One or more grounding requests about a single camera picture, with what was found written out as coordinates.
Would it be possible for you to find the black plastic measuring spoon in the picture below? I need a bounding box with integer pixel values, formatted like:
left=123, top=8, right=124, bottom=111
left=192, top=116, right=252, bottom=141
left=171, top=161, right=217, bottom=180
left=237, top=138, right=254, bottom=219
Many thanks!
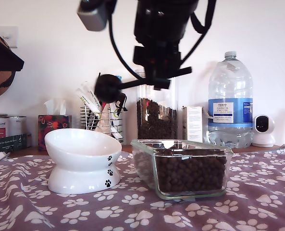
left=95, top=67, right=194, bottom=103

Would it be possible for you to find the rectangular clear glass container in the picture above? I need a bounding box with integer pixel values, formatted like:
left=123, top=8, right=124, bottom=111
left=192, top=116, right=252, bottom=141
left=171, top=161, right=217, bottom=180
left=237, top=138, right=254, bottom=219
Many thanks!
left=130, top=139, right=234, bottom=201

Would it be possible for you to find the brown cat food kibble mass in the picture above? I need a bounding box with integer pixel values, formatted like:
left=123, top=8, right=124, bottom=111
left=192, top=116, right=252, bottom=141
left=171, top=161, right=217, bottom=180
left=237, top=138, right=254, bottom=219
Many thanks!
left=134, top=148, right=227, bottom=193
left=136, top=97, right=178, bottom=140

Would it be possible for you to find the white ceramic paw-print cat bowl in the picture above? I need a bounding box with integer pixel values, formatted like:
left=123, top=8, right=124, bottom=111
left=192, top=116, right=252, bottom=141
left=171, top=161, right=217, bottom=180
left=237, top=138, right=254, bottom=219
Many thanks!
left=44, top=128, right=123, bottom=194

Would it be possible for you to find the tall clear white-lidded storage jar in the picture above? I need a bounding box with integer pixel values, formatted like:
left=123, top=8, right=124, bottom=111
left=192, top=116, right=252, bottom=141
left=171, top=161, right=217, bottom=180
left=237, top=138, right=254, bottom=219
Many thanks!
left=134, top=69, right=180, bottom=146

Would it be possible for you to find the white printed carton box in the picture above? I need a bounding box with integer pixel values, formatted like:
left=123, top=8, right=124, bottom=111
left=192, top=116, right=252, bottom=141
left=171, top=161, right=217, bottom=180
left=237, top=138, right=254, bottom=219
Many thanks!
left=182, top=106, right=204, bottom=142

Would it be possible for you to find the white sachet with dark text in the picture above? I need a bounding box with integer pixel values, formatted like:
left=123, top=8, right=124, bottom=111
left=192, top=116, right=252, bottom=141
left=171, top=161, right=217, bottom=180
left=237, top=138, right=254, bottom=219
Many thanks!
left=81, top=81, right=97, bottom=113

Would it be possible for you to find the plain silver tin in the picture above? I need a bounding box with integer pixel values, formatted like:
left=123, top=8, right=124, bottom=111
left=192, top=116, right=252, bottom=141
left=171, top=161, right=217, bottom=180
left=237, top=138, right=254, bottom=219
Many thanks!
left=9, top=115, right=27, bottom=136

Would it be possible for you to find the large blue-label water bottle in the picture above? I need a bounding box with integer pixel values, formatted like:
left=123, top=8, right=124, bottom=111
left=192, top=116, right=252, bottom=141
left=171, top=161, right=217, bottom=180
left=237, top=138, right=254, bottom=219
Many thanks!
left=206, top=51, right=254, bottom=149

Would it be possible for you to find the white paper tissue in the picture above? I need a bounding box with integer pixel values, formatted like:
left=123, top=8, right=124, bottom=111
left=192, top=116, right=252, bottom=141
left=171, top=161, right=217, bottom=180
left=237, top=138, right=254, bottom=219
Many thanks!
left=43, top=98, right=67, bottom=116

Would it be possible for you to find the white sachet with green print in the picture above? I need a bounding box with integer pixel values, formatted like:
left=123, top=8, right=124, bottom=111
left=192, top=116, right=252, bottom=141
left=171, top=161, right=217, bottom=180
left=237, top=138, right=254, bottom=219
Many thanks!
left=75, top=88, right=102, bottom=120

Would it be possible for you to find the dark green flat box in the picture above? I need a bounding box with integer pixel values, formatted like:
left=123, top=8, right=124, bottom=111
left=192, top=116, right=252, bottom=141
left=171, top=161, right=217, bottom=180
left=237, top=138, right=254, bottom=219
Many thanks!
left=0, top=133, right=28, bottom=157

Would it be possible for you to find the floral red tissue box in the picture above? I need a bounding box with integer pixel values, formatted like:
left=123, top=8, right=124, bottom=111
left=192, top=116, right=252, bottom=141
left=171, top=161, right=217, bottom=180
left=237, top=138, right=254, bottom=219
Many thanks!
left=37, top=115, right=73, bottom=152

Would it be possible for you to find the purple paw-print tablecloth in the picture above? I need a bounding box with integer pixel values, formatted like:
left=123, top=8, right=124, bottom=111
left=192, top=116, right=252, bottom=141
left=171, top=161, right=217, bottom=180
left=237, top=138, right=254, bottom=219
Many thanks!
left=0, top=144, right=285, bottom=231

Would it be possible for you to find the white wall switch plate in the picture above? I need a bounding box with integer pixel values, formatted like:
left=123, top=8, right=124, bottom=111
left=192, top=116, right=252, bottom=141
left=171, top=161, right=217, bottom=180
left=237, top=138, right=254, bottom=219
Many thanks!
left=0, top=26, right=19, bottom=49

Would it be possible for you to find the thin black cable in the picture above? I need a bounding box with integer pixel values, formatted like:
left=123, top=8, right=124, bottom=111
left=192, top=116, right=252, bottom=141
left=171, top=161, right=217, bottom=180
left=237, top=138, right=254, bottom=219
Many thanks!
left=108, top=12, right=148, bottom=81

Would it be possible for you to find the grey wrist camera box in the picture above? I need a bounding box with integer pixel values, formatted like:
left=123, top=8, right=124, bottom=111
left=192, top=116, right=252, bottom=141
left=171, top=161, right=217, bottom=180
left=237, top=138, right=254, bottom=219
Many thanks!
left=76, top=0, right=116, bottom=32

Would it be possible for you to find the chrome wire holder basket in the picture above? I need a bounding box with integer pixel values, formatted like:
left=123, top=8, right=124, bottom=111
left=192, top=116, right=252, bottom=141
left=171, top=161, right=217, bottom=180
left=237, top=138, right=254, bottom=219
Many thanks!
left=80, top=105, right=124, bottom=142

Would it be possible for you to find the small white round camera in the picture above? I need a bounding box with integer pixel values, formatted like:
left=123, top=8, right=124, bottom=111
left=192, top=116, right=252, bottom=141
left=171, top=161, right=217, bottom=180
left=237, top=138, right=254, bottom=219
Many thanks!
left=251, top=115, right=276, bottom=148

